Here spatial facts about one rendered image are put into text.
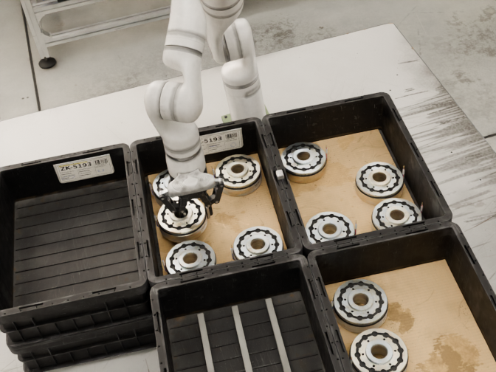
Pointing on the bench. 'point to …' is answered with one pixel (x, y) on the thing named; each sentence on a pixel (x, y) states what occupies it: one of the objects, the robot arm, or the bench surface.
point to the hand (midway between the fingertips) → (196, 212)
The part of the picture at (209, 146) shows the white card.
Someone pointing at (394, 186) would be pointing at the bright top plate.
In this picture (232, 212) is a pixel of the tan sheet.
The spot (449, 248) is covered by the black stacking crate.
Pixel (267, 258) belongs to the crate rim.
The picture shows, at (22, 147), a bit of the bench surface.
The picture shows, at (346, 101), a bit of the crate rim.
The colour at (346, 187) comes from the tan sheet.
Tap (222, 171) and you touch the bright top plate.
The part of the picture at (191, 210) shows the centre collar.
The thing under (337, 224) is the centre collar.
